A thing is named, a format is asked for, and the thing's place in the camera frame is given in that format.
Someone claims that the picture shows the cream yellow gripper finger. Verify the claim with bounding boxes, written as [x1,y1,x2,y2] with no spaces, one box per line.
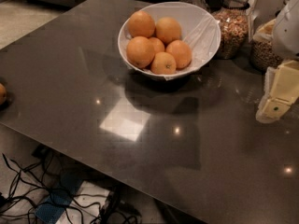
[256,60,299,123]

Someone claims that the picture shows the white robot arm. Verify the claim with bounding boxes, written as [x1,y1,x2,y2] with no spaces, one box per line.
[256,0,299,123]

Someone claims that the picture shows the white bowl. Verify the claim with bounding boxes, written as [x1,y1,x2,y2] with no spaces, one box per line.
[117,1,222,81]

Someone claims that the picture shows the white plastic bowl liner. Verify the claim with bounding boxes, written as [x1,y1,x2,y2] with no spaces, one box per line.
[120,3,221,81]

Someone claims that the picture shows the small middle orange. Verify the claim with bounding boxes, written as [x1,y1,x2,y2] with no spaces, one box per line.
[149,37,165,53]

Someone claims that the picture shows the glass jar of grains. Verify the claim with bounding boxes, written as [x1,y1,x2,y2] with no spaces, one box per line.
[249,19,282,72]

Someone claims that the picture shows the glass jar of nuts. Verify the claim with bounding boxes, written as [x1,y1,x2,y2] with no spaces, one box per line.
[213,0,249,60]

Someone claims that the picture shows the orange front with stem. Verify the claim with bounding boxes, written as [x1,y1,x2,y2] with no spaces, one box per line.
[150,52,177,75]

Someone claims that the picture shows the blue mat on floor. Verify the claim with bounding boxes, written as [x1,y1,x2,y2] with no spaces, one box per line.
[35,174,83,224]

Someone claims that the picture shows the orange at table edge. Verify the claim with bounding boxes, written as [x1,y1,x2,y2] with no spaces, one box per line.
[0,83,7,105]

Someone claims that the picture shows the black floor cables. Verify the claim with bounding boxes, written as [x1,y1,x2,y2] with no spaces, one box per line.
[0,147,141,224]

